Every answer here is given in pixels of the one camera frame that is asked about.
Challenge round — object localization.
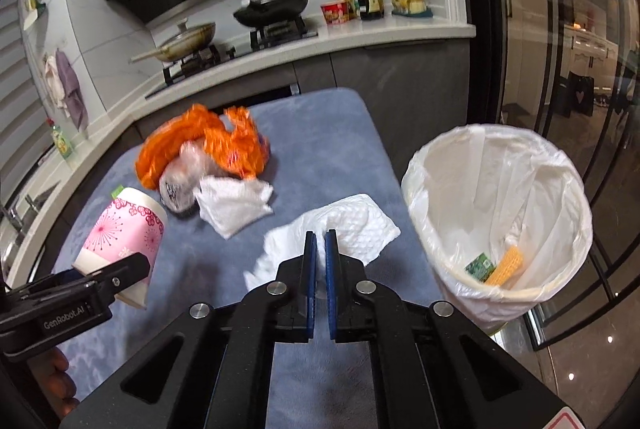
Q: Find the white embossed paper towel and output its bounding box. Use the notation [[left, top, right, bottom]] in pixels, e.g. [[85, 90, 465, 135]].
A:
[[243, 194, 402, 292]]

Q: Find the waste bin with white liner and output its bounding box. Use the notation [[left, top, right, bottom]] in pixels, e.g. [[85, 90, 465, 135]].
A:
[[400, 123, 594, 332]]

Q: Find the beige frying pan with lid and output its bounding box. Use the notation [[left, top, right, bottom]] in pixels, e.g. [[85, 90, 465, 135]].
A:
[[130, 18, 217, 64]]

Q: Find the yellow waffle sponge cloth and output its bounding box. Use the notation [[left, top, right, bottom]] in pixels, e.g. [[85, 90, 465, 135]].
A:
[[484, 245, 527, 287]]

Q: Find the black built-in appliance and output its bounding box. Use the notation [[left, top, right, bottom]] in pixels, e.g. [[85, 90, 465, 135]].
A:
[[220, 82, 301, 116]]

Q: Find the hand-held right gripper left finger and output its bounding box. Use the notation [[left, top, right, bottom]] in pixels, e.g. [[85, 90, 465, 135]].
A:
[[60, 230, 321, 429]]

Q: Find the small green packet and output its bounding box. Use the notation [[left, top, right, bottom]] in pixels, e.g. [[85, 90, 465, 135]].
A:
[[465, 253, 497, 282]]

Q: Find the green dish soap bottle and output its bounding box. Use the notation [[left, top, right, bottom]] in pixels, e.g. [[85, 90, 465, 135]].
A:
[[46, 119, 74, 160]]

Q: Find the person's left hand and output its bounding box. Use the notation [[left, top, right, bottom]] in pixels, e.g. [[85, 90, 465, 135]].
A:
[[31, 347, 81, 420]]

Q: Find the black gas cooktop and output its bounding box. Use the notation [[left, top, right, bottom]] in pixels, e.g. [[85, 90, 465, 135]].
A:
[[145, 16, 319, 100]]

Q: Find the seasoning jar set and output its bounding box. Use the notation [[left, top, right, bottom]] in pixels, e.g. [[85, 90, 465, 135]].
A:
[[391, 0, 433, 18]]

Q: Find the grey kitchen cabinet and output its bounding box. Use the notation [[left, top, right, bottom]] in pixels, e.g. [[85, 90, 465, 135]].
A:
[[292, 36, 473, 170]]

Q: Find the grey window blind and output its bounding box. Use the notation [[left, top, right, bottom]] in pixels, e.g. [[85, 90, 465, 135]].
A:
[[0, 0, 57, 205]]

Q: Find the black-framed glass door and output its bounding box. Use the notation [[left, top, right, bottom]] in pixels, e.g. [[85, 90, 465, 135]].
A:
[[475, 0, 640, 350]]

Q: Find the pink floral paper cup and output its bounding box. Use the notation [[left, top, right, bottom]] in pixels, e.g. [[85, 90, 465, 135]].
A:
[[71, 188, 167, 310]]

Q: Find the orange plastic bag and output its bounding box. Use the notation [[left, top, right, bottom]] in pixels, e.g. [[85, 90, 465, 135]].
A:
[[135, 104, 272, 191]]

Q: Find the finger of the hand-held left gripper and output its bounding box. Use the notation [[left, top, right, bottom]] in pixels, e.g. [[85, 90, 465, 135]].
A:
[[91, 253, 152, 306]]

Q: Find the red instant noodle cup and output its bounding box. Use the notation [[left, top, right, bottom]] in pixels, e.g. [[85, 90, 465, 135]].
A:
[[320, 0, 351, 26]]

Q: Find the black wok with lid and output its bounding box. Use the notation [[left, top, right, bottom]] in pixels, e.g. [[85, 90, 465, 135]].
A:
[[233, 0, 311, 30]]

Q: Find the clear plastic bag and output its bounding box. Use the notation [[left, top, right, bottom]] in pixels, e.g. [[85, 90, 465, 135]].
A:
[[159, 142, 221, 215]]

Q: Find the blue-grey table cloth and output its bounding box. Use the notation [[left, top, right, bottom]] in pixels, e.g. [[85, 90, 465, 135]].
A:
[[50, 88, 446, 429]]

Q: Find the metal sink faucet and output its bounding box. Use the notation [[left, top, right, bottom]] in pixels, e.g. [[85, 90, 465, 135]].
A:
[[0, 194, 32, 237]]

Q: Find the black bag with heart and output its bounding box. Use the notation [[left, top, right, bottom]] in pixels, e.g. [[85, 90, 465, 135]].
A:
[[566, 72, 596, 117]]

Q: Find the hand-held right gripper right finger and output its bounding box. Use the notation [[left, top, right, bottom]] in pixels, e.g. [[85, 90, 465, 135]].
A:
[[322, 229, 587, 429]]

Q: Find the beige hanging towel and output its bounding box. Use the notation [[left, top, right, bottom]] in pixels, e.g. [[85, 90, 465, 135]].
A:
[[44, 54, 68, 110]]

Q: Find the purple hanging towel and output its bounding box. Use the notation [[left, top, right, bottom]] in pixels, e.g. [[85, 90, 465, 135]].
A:
[[55, 50, 90, 132]]

